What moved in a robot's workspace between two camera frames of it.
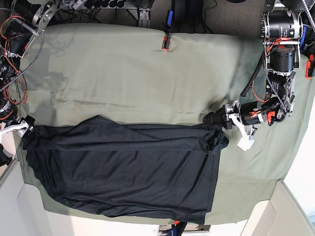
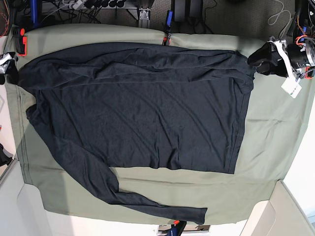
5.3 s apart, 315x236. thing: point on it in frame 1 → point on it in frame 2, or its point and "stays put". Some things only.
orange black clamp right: [309, 69] stays put
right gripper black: [214, 119] → [278, 64]
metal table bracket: [144, 21] stays put
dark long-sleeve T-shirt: [159, 171] → [104, 105]
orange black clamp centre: [166, 43] stays put
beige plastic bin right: [282, 215] stays put
